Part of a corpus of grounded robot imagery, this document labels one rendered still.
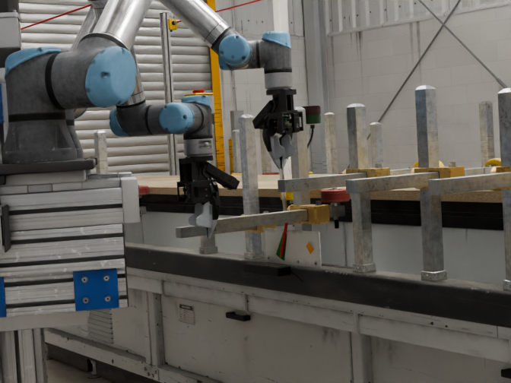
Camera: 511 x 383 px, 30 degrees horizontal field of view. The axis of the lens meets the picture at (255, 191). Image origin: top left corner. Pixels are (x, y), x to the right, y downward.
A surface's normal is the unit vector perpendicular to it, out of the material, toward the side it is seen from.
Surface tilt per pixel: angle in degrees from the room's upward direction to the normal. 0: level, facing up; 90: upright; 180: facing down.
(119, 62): 96
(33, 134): 72
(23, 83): 90
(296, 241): 90
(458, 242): 90
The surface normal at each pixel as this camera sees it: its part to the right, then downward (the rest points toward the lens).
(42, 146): 0.29, -0.27
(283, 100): -0.81, 0.07
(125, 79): 0.91, 0.06
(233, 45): -0.07, 0.06
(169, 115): -0.32, 0.07
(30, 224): 0.15, 0.04
